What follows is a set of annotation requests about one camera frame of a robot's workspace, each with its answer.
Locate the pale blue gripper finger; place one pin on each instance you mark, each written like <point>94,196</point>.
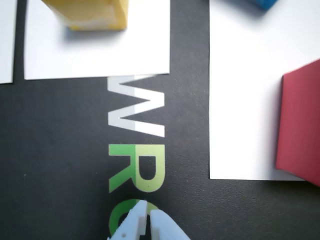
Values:
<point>165,227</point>
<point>130,225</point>

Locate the white paper sheet marked HOME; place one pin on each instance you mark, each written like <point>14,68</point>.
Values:
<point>245,100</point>

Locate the yellow paper box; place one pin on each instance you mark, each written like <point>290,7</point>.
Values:
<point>95,12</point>

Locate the plain white paper sheet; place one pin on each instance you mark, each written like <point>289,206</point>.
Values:
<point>100,55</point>
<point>6,45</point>

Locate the blue paper box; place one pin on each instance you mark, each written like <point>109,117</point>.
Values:
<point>265,3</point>

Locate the red paper box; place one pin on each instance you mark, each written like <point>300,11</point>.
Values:
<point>300,125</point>

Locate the black mat with WRO print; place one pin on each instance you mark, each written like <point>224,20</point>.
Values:
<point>50,150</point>

